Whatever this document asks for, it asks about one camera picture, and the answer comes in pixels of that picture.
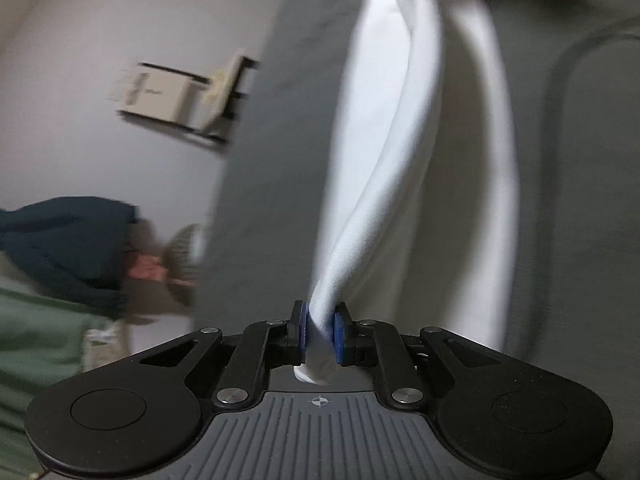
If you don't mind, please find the white shirt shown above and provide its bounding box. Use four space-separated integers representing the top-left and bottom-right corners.
295 0 518 386

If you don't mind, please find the cream and black chair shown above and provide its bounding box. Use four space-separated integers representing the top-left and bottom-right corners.
111 49 262 150

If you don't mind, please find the clear plastic pouch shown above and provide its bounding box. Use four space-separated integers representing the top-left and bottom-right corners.
81 321 132 372

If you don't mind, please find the yellow cloth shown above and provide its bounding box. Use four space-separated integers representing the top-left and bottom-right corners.
205 57 241 111

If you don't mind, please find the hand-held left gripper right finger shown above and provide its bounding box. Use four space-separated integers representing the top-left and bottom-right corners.
334 302 506 407

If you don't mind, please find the dark teal jacket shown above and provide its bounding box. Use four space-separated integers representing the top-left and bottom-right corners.
0 196 140 318

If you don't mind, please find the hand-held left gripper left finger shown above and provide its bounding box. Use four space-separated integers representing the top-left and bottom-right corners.
132 301 308 409

